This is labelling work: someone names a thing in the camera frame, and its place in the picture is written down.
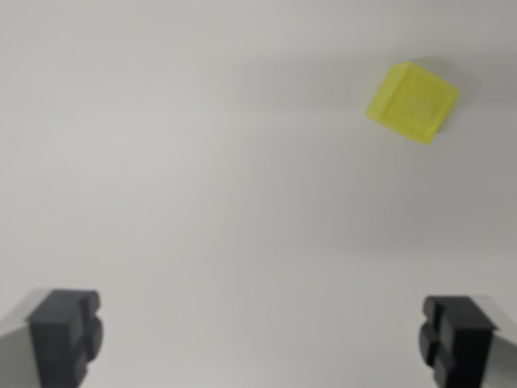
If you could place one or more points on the black silver gripper right finger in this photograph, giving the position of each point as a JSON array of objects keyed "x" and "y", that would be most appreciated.
[{"x": 460, "y": 343}]

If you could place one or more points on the black silver gripper left finger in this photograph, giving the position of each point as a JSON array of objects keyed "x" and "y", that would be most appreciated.
[{"x": 56, "y": 339}]

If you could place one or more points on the translucent yellow cube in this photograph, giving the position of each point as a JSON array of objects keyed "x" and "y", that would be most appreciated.
[{"x": 412, "y": 105}]

